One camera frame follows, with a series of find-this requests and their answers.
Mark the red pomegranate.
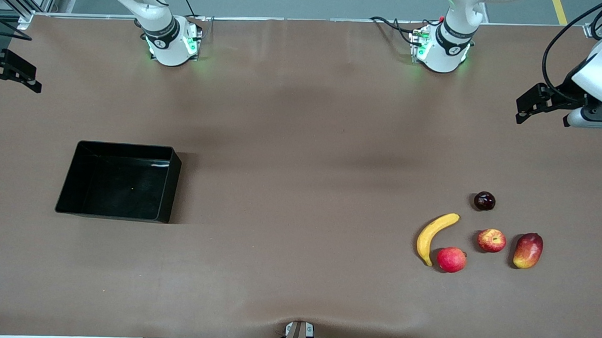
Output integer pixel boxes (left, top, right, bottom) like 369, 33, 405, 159
436, 246, 468, 274

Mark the dark purple plum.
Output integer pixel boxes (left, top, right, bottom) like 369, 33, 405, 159
473, 191, 496, 213

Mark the brown table cover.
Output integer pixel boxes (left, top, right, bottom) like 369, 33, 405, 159
0, 6, 602, 338

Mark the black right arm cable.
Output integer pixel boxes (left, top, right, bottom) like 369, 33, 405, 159
0, 8, 35, 43

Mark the black base cable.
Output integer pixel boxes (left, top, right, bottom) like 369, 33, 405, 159
368, 15, 423, 45
173, 0, 198, 18

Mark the black plastic box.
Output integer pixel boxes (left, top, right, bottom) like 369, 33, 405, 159
55, 139, 183, 225

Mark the red yellow mango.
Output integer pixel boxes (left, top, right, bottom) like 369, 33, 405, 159
512, 232, 544, 270

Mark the red yellow apple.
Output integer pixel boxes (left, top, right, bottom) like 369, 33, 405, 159
476, 228, 507, 254

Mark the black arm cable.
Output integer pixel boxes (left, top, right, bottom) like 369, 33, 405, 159
540, 0, 602, 104
0, 8, 35, 43

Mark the yellow banana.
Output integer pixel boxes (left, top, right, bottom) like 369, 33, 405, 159
416, 211, 461, 268

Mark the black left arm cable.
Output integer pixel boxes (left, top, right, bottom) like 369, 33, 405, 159
540, 0, 602, 104

